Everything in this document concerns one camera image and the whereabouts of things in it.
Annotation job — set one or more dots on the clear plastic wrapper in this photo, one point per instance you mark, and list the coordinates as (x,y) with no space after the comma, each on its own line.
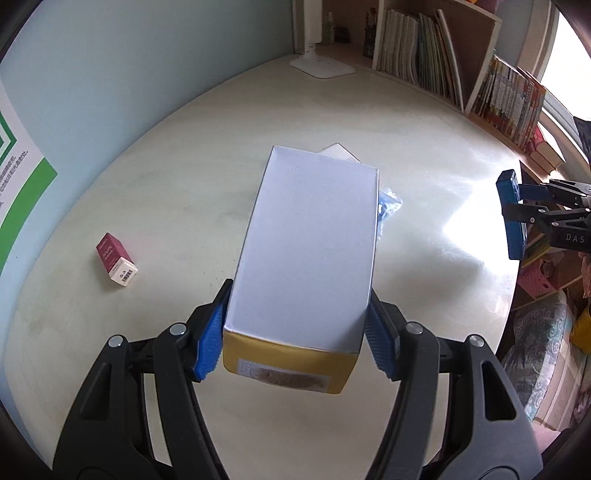
(388,205)

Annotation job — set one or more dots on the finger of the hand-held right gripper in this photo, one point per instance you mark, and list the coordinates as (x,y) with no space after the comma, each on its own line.
(517,237)
(507,185)

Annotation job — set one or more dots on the swirl patterned cloth bag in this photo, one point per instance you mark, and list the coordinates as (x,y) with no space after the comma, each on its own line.
(540,360)

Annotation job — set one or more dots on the white desk lamp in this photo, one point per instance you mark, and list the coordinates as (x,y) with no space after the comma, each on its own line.
(323,67)

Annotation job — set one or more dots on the small maroon box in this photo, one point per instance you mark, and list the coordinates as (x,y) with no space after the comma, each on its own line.
(117,261)

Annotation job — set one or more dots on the row of colourful books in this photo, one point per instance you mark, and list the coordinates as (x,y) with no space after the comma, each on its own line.
(508,101)

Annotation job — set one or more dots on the person's right hand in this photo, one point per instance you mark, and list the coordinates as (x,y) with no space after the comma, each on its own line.
(586,274)

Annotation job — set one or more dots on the white box with gold end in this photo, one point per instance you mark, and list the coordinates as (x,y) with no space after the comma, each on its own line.
(309,249)

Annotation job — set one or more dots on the green striped wall poster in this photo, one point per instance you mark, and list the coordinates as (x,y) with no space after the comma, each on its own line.
(27,184)

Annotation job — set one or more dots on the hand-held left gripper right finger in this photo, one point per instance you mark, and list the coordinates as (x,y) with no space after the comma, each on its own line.
(381,341)

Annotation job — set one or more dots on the short dark bottle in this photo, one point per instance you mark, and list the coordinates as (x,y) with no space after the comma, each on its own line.
(342,35)

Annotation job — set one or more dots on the white card piece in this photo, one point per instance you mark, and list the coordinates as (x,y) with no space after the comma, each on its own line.
(339,152)

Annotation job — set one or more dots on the tall dark bottle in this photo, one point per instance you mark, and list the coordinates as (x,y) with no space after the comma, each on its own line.
(369,32)

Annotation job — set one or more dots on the stack of lying books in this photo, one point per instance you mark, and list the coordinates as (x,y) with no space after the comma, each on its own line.
(547,152)

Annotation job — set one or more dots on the pink storage basket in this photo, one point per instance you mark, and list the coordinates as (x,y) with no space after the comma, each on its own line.
(535,281)

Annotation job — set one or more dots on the row of thin pale books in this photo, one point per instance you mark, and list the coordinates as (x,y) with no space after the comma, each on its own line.
(415,46)

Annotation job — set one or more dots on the green bottle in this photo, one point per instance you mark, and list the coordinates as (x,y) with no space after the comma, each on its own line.
(328,27)

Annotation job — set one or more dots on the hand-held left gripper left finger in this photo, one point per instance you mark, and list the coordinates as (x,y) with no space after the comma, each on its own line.
(210,344)

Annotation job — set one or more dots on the wooden bookshelf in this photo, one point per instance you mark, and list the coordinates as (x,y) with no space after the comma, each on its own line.
(480,41)

